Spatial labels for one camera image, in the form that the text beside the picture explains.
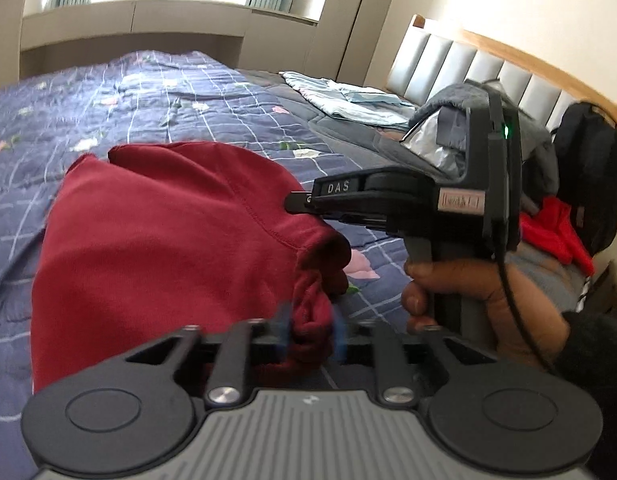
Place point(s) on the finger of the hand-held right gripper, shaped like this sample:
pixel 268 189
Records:
pixel 299 202

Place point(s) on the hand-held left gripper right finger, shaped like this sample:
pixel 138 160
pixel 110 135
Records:
pixel 341 336

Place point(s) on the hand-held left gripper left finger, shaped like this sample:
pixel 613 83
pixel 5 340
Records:
pixel 285 334

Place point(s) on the red shirt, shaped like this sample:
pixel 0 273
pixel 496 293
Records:
pixel 163 235

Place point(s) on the person's right hand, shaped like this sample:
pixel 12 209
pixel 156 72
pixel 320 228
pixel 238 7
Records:
pixel 518 305

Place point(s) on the grey padded jacket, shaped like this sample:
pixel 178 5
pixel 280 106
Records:
pixel 536 160

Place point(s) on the bright red cloth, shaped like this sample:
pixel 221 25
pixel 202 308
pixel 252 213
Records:
pixel 553 235

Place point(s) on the light blue folded cloth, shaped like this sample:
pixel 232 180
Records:
pixel 348 100

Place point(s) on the black backpack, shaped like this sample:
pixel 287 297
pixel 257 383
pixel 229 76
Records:
pixel 588 170

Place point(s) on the grey padded wooden headboard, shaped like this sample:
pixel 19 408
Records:
pixel 438 60

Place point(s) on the blue checked floral quilt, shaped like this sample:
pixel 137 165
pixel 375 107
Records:
pixel 163 90

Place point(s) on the beige wardrobe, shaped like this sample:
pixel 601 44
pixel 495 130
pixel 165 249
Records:
pixel 353 20

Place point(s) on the beige window cabinet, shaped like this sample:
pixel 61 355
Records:
pixel 138 25

